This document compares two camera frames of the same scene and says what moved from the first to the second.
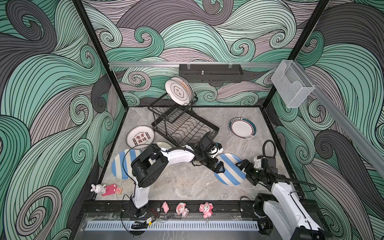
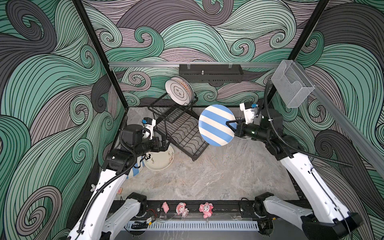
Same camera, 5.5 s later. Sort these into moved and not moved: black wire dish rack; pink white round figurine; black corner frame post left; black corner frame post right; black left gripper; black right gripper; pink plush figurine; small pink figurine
Moved: black left gripper; black right gripper
Not moved: pink plush figurine; pink white round figurine; black wire dish rack; black corner frame post left; small pink figurine; black corner frame post right
